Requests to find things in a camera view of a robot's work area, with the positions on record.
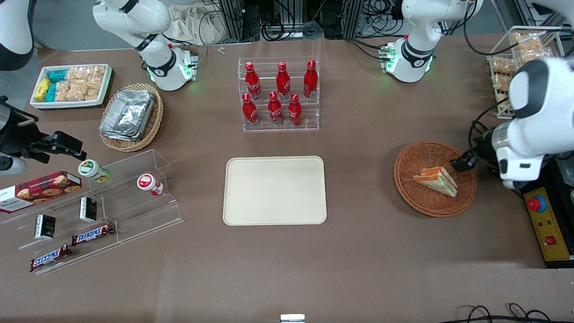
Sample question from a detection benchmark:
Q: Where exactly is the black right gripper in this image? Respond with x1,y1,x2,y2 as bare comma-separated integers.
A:
0,96,87,165

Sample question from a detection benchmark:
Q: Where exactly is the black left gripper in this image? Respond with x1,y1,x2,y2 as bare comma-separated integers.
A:
450,126,501,175

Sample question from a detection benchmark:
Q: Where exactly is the triangle sandwich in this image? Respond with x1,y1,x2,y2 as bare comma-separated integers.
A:
413,166,459,198

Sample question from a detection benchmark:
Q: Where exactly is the brown round wicker basket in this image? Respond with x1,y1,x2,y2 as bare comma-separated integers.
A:
393,140,478,218

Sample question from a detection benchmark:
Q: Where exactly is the aluminium foil tray stack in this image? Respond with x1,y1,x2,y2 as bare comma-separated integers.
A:
99,89,156,142

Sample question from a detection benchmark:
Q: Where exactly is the light oval wicker basket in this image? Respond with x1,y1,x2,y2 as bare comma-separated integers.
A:
98,83,165,153

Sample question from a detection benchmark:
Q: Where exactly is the cream plastic tray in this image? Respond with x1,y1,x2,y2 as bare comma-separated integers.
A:
223,155,328,226

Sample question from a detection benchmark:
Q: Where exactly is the red plaid cookie box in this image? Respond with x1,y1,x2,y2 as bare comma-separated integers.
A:
0,170,83,214

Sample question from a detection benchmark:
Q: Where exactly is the green lid cup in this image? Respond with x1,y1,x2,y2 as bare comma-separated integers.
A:
78,159,111,183

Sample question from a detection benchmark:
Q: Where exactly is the white plastic snack bin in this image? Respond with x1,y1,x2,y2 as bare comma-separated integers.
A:
29,63,115,111

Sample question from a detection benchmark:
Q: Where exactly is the yellow snack packet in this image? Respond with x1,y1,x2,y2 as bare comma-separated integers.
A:
34,77,52,102

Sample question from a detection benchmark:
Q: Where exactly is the small black box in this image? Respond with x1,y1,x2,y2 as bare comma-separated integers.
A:
79,196,98,224
34,214,57,240

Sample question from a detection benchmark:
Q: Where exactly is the red emergency stop button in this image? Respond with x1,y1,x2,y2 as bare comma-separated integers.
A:
527,196,548,214

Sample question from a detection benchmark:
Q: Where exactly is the bagged fried snack packet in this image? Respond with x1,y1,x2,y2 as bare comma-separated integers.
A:
513,30,544,51
491,56,517,75
491,74,513,112
517,47,556,64

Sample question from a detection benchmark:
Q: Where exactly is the Snickers chocolate bar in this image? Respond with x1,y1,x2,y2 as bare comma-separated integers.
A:
30,244,73,273
71,223,115,247

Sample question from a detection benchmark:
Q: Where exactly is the red lid cup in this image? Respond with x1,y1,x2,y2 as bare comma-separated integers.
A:
136,173,165,197

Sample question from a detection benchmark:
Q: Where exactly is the yellow black control box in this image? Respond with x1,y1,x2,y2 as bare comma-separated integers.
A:
519,156,574,269

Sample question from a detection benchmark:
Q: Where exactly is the clear acrylic tiered shelf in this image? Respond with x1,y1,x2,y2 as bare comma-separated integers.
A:
0,148,184,275

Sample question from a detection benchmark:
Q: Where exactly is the clear acrylic bottle rack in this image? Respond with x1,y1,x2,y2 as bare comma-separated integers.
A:
237,56,321,132

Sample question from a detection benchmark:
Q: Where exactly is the red cola bottle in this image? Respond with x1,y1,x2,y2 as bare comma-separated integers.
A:
287,93,303,127
303,59,319,100
244,61,263,100
267,91,284,127
275,61,291,100
242,92,260,127

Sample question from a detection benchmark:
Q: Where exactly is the beige cloth bag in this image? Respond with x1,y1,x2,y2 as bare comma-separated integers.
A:
167,4,226,46

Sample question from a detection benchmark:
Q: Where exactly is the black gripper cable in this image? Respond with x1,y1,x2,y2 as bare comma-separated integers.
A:
468,96,510,155

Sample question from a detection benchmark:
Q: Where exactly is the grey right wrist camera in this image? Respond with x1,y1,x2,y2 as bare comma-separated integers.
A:
0,153,28,176

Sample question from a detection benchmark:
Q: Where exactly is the white wire rack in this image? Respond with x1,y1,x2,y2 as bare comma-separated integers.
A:
486,26,566,120

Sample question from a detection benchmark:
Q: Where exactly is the black arm base cable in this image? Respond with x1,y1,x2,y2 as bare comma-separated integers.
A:
463,0,517,57

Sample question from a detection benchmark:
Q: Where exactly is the black floor cable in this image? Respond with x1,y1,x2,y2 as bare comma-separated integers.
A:
457,302,574,323

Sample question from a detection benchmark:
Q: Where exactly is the aluminium frame with cables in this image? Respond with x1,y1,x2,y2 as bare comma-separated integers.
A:
219,0,404,42

